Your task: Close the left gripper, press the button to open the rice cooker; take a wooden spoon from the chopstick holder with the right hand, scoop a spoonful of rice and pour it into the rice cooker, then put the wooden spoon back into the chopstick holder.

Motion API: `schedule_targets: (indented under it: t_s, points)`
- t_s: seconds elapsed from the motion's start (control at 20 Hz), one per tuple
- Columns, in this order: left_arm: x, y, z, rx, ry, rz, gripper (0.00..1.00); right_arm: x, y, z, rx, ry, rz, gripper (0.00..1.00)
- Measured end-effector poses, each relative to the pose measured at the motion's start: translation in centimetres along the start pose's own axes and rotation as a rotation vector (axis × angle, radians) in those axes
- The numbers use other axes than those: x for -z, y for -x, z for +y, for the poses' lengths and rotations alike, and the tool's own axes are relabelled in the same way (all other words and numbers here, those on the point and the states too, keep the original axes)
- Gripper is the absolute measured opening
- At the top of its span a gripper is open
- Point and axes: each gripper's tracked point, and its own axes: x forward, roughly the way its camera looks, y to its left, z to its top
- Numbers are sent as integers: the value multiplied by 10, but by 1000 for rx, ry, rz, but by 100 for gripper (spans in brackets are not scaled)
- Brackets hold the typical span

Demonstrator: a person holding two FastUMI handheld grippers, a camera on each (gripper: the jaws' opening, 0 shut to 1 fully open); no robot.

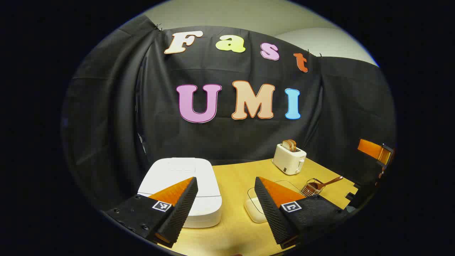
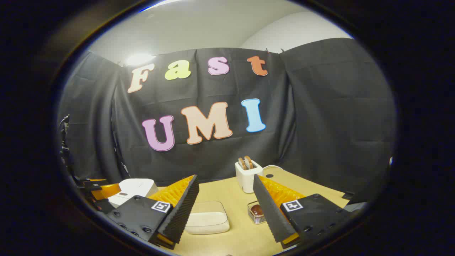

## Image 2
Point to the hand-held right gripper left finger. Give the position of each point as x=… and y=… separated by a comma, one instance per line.
x=181, y=213

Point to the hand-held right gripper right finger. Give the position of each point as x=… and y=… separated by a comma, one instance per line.
x=272, y=213

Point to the brown bread slice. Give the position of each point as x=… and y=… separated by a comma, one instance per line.
x=241, y=164
x=249, y=162

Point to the brown wooden spoon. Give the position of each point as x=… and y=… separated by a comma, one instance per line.
x=257, y=210

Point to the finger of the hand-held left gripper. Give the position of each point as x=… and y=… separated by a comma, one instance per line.
x=106, y=191

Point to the white toaster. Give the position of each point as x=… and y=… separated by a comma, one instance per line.
x=245, y=179

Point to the white rice cooker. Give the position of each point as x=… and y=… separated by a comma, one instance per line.
x=135, y=186

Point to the black backdrop cloth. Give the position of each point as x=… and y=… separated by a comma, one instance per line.
x=320, y=124

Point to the dark table clamp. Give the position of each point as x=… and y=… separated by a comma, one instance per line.
x=348, y=195

